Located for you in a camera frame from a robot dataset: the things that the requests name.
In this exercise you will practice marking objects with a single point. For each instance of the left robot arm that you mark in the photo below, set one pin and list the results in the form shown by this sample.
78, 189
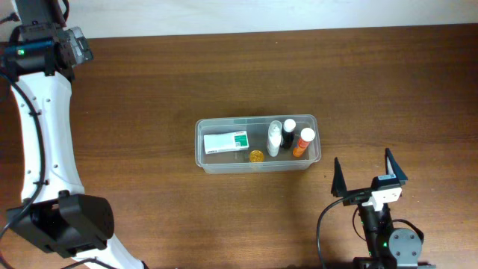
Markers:
56, 216

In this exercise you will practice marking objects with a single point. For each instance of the orange Redoxon tube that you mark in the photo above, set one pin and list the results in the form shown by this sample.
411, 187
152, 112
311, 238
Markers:
307, 135

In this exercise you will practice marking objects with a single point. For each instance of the clear plastic container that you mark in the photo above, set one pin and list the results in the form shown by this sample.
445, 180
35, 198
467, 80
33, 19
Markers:
256, 128

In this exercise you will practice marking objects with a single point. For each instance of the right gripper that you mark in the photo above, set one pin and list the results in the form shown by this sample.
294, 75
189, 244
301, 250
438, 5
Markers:
358, 194

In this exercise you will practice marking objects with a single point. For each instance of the dark bottle white cap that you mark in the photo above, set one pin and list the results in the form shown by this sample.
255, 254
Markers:
288, 135

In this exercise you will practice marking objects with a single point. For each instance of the small jar gold lid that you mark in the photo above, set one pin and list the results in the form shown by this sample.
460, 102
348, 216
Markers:
256, 156

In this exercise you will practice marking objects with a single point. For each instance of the white Panadol medicine box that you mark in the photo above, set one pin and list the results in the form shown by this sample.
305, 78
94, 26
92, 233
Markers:
226, 142

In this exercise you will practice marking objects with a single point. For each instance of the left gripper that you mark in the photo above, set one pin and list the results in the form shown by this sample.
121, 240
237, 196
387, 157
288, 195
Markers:
28, 31

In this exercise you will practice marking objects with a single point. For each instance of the white spray bottle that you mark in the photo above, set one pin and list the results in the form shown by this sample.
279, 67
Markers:
274, 138

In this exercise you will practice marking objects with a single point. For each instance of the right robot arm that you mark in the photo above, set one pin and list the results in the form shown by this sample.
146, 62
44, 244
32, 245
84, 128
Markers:
391, 243

